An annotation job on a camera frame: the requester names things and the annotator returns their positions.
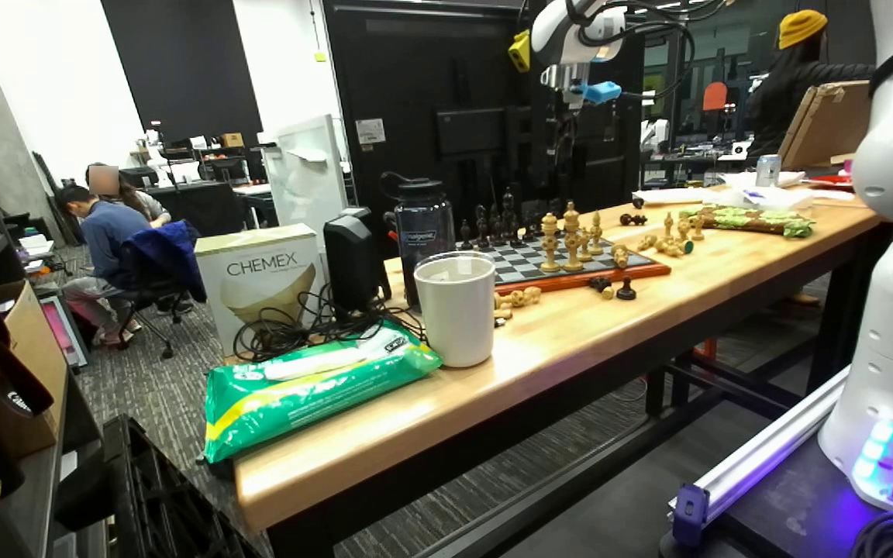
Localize row of dark chess pieces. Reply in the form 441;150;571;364
459;186;565;251

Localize tall light wooden chess piece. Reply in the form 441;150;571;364
562;201;584;271
540;213;562;273

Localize chess board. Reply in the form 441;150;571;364
458;232;672;295

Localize heap of light chess pieces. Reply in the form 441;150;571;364
636;211;705;259
492;286;543;327

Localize white board panel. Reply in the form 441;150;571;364
263;115;349;233

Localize black screen cart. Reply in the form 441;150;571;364
322;0;646;257

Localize dark water bottle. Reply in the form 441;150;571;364
381;172;457;311

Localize green snack bag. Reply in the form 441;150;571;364
679;204;816;239

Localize white paper sheets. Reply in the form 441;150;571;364
633;170;815;212

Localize white ceramic cup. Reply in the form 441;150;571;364
414;251;497;368

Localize person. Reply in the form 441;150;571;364
86;164;173;229
55;184;154;347
747;9;877;160

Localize black speaker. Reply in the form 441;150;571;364
323;207;392;315

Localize white coffee filter box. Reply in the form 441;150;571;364
195;224;327;357

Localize row of desks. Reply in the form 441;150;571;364
130;130;275;237

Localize green wet wipes pack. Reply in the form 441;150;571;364
204;321;443;464

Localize blue jacket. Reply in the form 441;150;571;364
121;220;208;304

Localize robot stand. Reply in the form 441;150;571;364
660;366;893;558

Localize office chair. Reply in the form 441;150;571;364
109;220;207;360

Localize black crate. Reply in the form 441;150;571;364
102;415;263;558

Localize cardboard box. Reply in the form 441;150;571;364
0;279;69;460

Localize dark shelf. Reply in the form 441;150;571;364
0;108;104;558

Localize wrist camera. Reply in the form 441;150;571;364
571;79;622;107

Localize wooden frame board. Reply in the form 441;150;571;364
777;80;874;172

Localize coil of black cable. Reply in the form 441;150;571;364
231;283;426;363

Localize picture frame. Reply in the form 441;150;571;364
37;290;91;370

